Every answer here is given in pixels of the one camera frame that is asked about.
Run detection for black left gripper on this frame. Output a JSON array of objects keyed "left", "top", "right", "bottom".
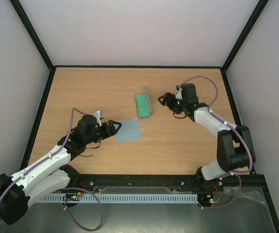
[{"left": 85, "top": 120, "right": 122, "bottom": 144}]

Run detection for blue cleaning cloth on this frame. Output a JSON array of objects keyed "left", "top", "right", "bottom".
[{"left": 115, "top": 117, "right": 142, "bottom": 143}]

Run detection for grey leather glasses case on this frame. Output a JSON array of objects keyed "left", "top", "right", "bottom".
[{"left": 135, "top": 87, "right": 152, "bottom": 118}]

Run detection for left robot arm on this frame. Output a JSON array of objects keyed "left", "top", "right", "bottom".
[{"left": 0, "top": 114, "right": 122, "bottom": 225}]

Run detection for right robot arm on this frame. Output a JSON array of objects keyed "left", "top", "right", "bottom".
[{"left": 158, "top": 83, "right": 255, "bottom": 190}]

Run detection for black sunglasses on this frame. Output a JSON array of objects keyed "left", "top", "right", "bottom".
[{"left": 77, "top": 141, "right": 101, "bottom": 157}]

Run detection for metal front tray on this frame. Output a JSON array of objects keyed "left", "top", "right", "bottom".
[{"left": 0, "top": 188, "right": 275, "bottom": 233}]

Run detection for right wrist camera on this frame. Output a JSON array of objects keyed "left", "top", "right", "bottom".
[{"left": 175, "top": 85, "right": 182, "bottom": 100}]

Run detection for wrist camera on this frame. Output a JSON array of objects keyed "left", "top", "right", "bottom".
[
  {"left": 175, "top": 85, "right": 182, "bottom": 100},
  {"left": 93, "top": 109, "right": 104, "bottom": 126}
]

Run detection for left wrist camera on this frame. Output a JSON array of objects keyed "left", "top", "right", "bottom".
[{"left": 93, "top": 109, "right": 104, "bottom": 126}]

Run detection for light blue slotted cable duct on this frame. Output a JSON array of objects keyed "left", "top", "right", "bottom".
[{"left": 38, "top": 193, "right": 198, "bottom": 204}]

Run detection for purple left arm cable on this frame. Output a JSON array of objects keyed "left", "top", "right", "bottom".
[{"left": 0, "top": 108, "right": 105, "bottom": 231}]

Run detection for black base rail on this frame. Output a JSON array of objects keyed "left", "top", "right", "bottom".
[{"left": 66, "top": 174, "right": 263, "bottom": 192}]

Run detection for black enclosure frame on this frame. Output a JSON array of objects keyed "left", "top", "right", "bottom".
[{"left": 10, "top": 0, "right": 279, "bottom": 233}]

